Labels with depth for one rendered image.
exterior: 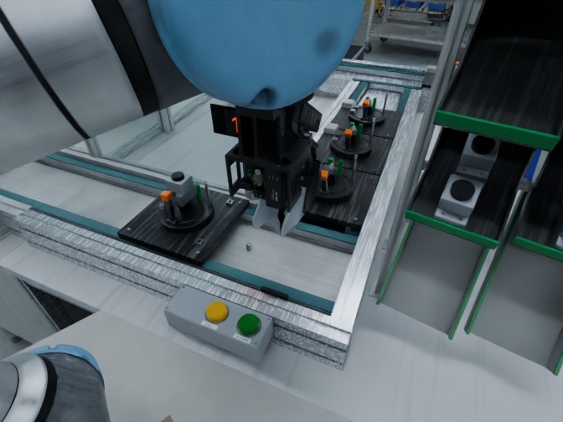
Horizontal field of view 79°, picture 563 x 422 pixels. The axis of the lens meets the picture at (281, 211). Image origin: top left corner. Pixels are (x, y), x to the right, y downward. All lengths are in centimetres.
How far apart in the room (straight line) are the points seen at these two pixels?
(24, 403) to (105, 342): 40
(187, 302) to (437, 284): 48
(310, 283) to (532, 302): 41
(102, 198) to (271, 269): 58
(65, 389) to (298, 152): 38
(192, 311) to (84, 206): 55
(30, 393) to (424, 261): 61
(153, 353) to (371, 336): 46
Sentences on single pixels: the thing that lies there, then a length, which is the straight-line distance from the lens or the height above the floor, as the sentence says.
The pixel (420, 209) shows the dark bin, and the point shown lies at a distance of 58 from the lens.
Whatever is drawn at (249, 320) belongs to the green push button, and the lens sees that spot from 68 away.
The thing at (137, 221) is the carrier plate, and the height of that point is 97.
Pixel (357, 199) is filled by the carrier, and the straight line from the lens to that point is 95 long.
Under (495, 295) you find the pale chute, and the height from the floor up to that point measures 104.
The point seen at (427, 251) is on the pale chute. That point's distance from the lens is 70.
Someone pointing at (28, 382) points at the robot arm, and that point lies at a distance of 50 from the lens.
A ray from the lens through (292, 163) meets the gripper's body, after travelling 33.
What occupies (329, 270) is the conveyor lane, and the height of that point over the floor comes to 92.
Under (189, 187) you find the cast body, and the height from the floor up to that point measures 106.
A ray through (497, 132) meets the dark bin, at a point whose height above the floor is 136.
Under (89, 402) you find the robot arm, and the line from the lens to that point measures 53.
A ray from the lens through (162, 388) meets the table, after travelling 78.
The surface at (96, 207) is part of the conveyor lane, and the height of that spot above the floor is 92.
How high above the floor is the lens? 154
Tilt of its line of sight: 40 degrees down
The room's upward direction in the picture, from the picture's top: straight up
